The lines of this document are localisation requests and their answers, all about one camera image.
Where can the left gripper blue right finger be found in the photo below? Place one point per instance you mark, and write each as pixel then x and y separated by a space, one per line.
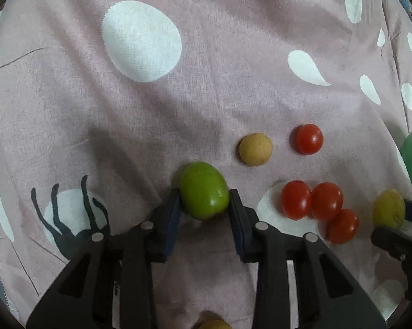
pixel 243 220

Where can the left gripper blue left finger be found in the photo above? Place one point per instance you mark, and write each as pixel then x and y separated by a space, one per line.
pixel 171 215

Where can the yellow-green oval fruit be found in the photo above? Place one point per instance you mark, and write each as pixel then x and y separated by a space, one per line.
pixel 389 210

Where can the green oval fruit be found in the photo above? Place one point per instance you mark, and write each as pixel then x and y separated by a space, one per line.
pixel 204 191

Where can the small yellow kumquat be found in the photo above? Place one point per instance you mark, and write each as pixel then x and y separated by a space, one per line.
pixel 215 324

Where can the lower cherry tomato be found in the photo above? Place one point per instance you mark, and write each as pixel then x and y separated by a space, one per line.
pixel 342 228

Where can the cherry tomato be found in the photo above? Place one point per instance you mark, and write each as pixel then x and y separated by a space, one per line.
pixel 326 201
pixel 295 200
pixel 342 228
pixel 309 139

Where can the left cherry tomato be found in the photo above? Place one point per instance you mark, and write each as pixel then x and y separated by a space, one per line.
pixel 295 200

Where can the middle cherry tomato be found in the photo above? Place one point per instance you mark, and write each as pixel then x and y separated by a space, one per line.
pixel 326 201

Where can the small tan round fruit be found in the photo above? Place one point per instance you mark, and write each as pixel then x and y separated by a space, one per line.
pixel 255 149

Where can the top cherry tomato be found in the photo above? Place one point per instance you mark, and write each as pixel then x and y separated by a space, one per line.
pixel 309 139

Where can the pink polka dot cloth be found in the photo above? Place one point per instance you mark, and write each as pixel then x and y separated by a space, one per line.
pixel 103 102

